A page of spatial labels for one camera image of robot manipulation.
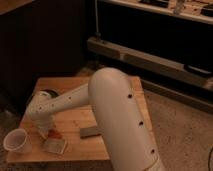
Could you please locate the long metal rail beam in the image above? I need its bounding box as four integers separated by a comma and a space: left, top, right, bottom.
87, 37, 213, 91

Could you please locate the wooden table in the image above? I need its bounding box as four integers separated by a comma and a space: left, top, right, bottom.
6, 76, 156, 163

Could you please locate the vertical metal pole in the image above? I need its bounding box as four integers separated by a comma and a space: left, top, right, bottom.
94, 0, 101, 41

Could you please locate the black device on rail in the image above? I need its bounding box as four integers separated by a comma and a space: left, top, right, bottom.
183, 64, 213, 78

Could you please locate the grey sponge block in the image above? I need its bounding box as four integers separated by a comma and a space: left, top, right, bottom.
80, 126, 101, 139

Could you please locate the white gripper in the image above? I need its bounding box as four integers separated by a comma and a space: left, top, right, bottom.
35, 117, 55, 139

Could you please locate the upper wooden shelf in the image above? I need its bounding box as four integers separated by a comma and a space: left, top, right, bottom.
100, 0, 213, 25

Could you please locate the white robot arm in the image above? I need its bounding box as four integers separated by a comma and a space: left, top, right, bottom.
25, 68, 166, 171

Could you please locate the clear plastic packet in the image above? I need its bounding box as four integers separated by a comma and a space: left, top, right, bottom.
42, 138, 67, 154

